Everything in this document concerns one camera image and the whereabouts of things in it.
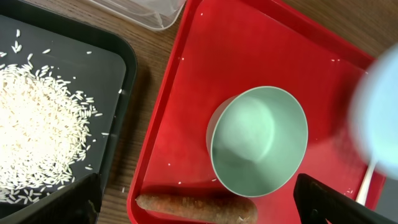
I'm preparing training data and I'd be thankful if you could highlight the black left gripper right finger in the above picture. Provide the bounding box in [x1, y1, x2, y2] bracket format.
[294, 174, 395, 224]

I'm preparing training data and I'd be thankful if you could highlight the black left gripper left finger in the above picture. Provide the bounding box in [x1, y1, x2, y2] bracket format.
[1, 173, 102, 224]

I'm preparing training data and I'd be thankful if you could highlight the white plastic spoon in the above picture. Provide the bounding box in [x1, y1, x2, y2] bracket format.
[356, 158, 377, 206]

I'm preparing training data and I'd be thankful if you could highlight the green bowl with rice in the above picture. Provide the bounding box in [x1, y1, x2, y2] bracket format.
[206, 86, 308, 197]

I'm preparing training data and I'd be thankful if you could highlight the light blue plate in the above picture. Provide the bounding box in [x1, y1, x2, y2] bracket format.
[349, 45, 397, 180]

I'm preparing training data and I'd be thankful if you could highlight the black waste tray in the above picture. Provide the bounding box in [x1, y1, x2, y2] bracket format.
[1, 1, 137, 219]

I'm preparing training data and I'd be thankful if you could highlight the clear plastic waste bin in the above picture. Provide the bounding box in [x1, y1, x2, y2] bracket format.
[88, 0, 186, 31]

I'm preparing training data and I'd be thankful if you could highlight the pile of white rice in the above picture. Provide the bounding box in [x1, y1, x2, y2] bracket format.
[0, 28, 110, 205]

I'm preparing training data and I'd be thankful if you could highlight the orange carrot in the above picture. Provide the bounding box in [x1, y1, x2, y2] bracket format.
[136, 194, 258, 224]

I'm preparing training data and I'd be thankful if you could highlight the red plastic tray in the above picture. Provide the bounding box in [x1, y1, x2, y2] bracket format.
[127, 1, 372, 223]

